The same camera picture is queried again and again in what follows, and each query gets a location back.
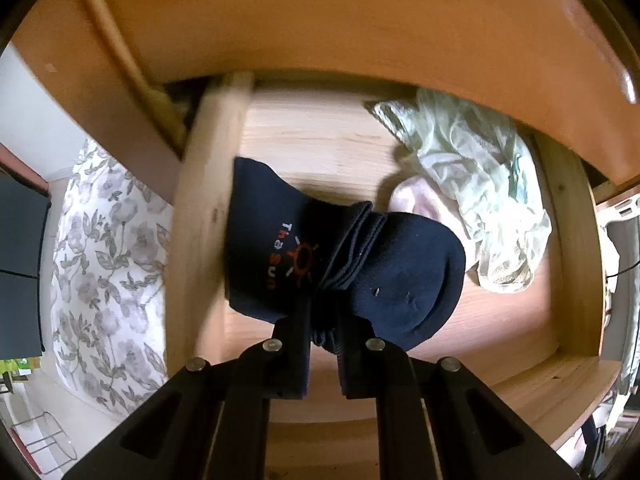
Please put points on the wooden drawer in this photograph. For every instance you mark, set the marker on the wooden drawer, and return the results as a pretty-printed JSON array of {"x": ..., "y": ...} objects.
[
  {"x": 350, "y": 10},
  {"x": 325, "y": 135}
]

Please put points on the pink foam strip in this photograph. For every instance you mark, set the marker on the pink foam strip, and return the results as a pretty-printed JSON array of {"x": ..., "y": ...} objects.
[{"x": 22, "y": 167}]

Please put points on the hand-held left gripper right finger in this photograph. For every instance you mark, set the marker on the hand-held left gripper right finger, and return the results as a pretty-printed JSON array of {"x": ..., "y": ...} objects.
[{"x": 355, "y": 365}]

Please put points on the grey floral white quilt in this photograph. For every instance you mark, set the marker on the grey floral white quilt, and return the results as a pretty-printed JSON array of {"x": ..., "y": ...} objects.
[{"x": 100, "y": 260}]

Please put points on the green white box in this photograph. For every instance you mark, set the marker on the green white box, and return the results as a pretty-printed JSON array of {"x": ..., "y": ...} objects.
[{"x": 17, "y": 372}]

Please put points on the dark cabinet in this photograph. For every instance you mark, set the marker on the dark cabinet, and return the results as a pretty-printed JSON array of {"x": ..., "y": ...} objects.
[{"x": 20, "y": 235}]

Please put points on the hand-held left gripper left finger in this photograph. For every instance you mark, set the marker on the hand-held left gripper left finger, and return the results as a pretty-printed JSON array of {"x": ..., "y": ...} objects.
[{"x": 295, "y": 360}]

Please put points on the light green garment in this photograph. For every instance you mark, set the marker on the light green garment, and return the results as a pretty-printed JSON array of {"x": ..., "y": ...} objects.
[{"x": 465, "y": 160}]

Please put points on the pink garment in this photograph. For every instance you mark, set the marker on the pink garment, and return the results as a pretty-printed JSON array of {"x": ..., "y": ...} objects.
[{"x": 415, "y": 197}]

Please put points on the navy sock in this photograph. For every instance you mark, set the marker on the navy sock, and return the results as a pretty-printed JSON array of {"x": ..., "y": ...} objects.
[{"x": 400, "y": 270}]

